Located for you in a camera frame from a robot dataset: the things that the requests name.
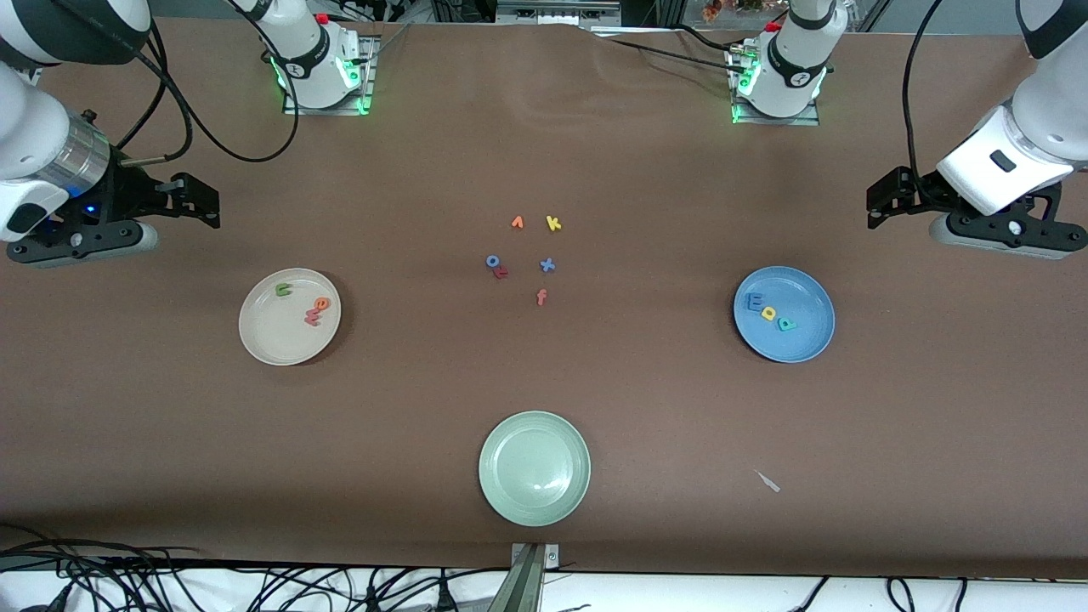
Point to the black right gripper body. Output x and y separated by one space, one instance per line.
132 192

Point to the pink foam letter w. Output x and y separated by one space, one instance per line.
313 318

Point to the blue foam letter E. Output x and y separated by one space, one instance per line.
755 301

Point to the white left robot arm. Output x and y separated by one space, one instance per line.
1003 178

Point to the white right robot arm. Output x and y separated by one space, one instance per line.
34 127

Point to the beige brown plate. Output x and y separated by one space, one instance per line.
285 336

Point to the blue plate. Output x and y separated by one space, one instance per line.
799 340

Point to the paper table cover sheet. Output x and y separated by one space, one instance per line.
170 425

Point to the small white paper scrap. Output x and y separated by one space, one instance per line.
768 482

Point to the grey metal box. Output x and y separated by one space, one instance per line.
557 12

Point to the pale green plate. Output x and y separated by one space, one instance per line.
534 469

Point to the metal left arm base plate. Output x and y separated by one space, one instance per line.
773 121

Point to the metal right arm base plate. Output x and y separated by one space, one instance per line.
371 68

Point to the metal table edge bracket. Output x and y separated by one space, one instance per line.
531 578

